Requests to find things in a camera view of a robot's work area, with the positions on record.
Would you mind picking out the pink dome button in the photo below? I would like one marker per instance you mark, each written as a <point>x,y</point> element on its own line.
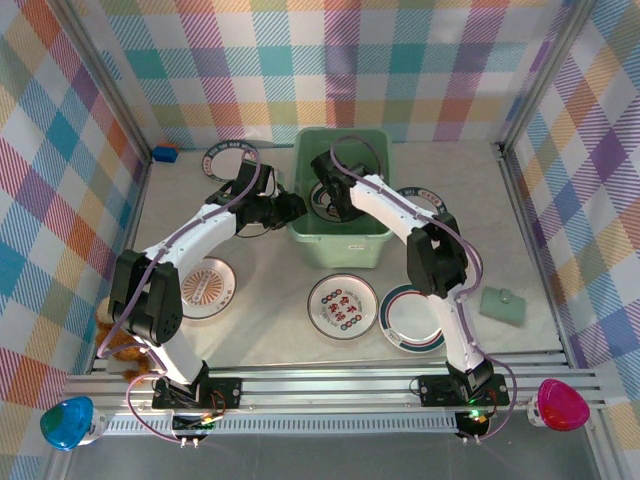
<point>562,405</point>

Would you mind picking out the red characters coloured dots plate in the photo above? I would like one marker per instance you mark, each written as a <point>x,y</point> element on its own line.
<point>342,307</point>

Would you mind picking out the blue orange small block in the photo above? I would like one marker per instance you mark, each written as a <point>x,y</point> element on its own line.
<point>165,154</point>

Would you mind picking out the blue dome button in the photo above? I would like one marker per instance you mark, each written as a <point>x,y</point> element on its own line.
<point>65,425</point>

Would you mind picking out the brown stuffed toy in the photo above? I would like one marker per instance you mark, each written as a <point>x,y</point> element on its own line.
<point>117,342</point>

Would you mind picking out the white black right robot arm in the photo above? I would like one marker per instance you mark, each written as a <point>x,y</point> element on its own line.
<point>385,205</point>

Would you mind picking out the green plastic bin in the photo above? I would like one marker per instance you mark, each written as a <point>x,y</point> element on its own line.
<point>340,245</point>

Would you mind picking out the plaid patterned backdrop cloth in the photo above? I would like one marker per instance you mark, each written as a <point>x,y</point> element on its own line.
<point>320,60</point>

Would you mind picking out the green rim lettered plate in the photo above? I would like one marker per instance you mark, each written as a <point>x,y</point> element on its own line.
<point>430,197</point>
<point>222,165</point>

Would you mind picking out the small controller circuit board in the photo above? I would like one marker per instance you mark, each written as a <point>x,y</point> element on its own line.
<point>192,425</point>
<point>472,422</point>

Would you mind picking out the aluminium frame post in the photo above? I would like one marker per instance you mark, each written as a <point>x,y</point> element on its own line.
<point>110,80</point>
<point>544,75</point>

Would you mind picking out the aluminium frame rail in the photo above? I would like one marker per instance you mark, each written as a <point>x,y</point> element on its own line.
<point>325,392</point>
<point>534,250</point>
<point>131,225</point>

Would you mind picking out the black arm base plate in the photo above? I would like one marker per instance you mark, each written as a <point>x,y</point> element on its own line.
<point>432,390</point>
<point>227,392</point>

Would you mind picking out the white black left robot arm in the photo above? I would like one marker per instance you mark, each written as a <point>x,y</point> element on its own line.
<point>190,235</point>

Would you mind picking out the sunburst print white plate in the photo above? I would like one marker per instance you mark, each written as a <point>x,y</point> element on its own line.
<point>320,200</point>
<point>210,290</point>

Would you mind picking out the green red striped rim plate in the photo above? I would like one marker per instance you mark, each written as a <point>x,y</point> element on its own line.
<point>405,320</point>

